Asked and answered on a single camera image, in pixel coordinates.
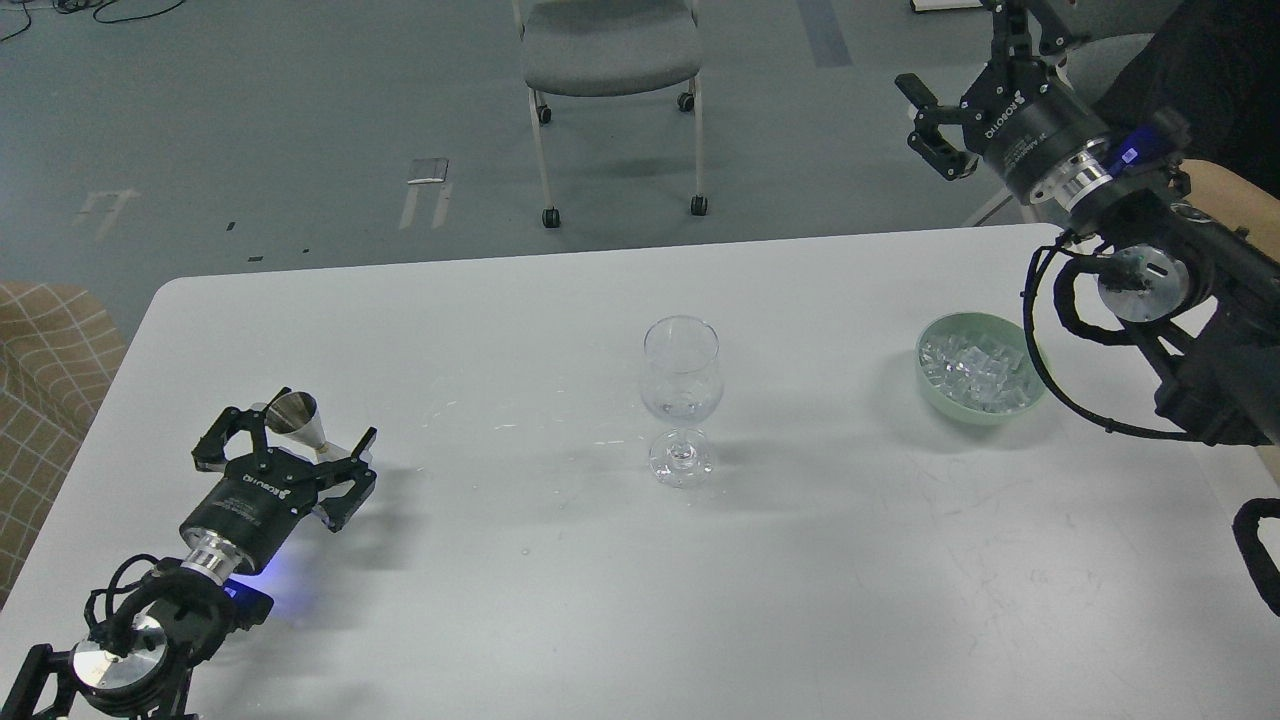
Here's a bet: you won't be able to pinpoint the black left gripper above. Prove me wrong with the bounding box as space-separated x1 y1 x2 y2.
179 407 378 579

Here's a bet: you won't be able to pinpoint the checkered beige sofa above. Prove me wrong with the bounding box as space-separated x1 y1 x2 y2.
1 281 127 600

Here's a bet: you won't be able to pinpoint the black floor cables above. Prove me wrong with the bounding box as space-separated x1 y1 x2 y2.
0 0 188 44

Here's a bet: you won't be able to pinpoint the clear wine glass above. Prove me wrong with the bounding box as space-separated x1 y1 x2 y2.
640 315 724 488

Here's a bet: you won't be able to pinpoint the person in black shirt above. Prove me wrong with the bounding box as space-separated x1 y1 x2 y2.
1064 1 1279 258

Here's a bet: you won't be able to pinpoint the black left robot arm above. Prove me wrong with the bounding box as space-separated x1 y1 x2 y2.
3 391 378 719

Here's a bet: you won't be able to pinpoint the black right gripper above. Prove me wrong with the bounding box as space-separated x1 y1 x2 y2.
893 1 1114 211

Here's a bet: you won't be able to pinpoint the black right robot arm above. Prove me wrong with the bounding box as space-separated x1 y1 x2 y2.
895 1 1279 446

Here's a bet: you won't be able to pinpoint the steel double jigger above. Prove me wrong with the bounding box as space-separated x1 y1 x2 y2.
264 388 332 461

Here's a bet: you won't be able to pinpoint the grey office chair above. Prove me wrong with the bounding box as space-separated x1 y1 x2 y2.
511 1 709 229

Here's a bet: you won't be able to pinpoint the green bowl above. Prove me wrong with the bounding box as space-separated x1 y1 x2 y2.
913 313 1050 427

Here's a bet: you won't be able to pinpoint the white office chair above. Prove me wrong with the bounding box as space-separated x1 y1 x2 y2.
961 190 1041 227

